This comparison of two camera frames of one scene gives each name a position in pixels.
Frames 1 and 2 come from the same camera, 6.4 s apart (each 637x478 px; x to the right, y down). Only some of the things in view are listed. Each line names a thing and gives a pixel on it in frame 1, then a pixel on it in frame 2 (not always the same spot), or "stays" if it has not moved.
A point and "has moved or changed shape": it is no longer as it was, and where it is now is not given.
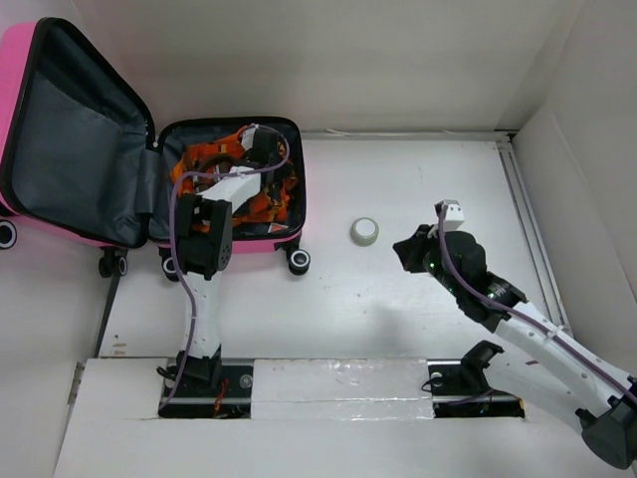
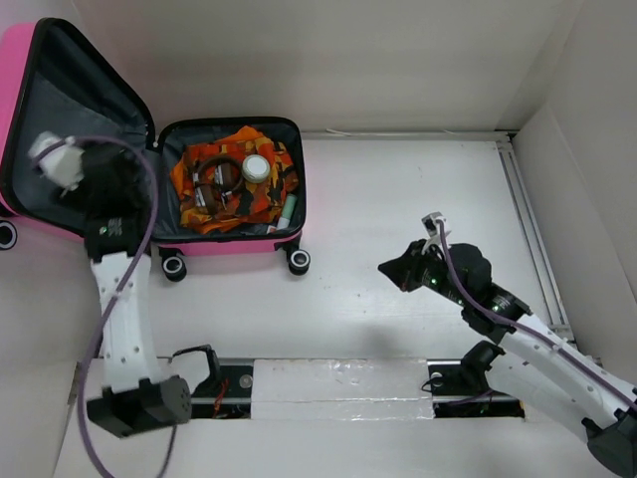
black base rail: x=206 y=385 stays
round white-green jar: x=364 y=231 has moved or changed shape
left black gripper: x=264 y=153 -> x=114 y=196
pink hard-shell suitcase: x=80 y=159 stays
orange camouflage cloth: x=267 y=206 stays
